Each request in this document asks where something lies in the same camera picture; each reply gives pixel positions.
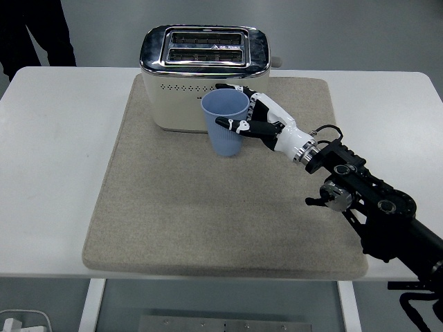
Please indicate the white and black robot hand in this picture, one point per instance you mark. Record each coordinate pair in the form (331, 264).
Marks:
(287, 136)

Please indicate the blue ribbed plastic cup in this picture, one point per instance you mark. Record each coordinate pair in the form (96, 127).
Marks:
(223, 145)

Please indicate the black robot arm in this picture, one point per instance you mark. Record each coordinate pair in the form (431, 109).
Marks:
(380, 207)

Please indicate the cream and chrome toaster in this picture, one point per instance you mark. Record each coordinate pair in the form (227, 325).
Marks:
(180, 103)

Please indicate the beige fabric mat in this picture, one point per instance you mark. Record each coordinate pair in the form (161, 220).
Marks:
(194, 214)

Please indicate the white table leg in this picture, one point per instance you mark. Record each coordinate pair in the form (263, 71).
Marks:
(349, 307)
(90, 304)

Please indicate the black table control panel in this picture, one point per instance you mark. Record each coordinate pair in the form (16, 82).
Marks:
(398, 286)

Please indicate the grey metal plate with screws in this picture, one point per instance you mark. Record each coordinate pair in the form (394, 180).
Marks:
(225, 325)

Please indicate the person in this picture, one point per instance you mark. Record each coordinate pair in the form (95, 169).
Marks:
(27, 31)

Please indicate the white rounded tray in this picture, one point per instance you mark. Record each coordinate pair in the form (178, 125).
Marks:
(43, 320)

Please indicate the small white block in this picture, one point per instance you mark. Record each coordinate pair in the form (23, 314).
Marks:
(10, 325)

